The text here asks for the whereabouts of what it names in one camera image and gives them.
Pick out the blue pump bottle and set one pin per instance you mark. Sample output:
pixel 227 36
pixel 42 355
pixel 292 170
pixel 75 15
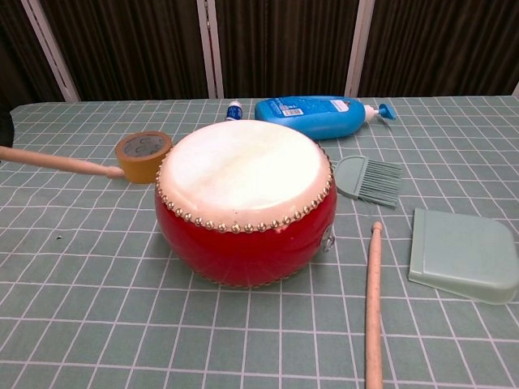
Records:
pixel 316 117

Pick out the wooden drumstick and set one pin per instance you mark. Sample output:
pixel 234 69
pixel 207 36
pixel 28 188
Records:
pixel 61 162
pixel 374 304

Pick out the blue white toothpaste tube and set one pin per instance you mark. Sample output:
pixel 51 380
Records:
pixel 234 111

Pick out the red drum with white skin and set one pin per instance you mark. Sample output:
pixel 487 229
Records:
pixel 243 210

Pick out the white partition frame post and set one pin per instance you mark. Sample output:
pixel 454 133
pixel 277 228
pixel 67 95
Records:
pixel 57 52
pixel 359 48
pixel 211 48

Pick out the brown packing tape roll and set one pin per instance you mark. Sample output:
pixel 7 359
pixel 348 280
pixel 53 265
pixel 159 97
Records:
pixel 142 166

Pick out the green checked tablecloth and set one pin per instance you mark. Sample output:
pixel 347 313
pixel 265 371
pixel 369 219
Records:
pixel 101 283

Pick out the pale green dustpan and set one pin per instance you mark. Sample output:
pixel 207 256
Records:
pixel 462 259

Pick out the pale green hand brush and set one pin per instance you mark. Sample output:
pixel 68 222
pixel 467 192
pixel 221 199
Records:
pixel 357 178

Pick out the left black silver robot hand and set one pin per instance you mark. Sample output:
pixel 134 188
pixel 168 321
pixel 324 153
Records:
pixel 5 125

